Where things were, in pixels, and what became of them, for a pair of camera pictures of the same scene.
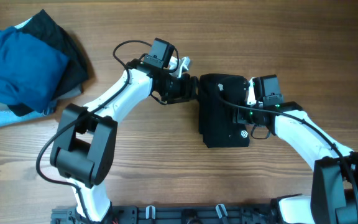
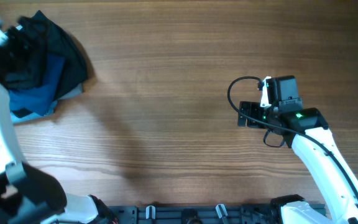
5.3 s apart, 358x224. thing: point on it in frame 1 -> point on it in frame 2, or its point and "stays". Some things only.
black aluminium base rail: [181, 214] stays
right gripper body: [239, 115] stays
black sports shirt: [218, 95] -> [17, 61]
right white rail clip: [220, 208] stays
